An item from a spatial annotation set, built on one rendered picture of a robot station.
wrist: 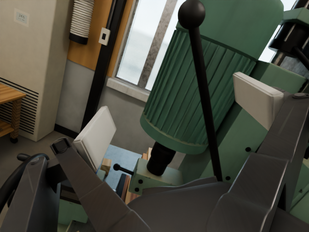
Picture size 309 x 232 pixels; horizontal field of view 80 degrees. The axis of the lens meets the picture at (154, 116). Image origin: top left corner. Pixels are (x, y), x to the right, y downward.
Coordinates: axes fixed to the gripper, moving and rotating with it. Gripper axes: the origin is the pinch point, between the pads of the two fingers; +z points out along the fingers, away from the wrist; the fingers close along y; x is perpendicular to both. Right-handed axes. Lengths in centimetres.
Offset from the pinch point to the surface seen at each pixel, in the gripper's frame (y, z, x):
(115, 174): -27, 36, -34
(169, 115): -1.4, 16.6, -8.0
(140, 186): -13.7, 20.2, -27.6
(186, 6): 4.4, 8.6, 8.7
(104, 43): -49, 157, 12
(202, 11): 6.1, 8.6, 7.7
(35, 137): -147, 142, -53
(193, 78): 4.4, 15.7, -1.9
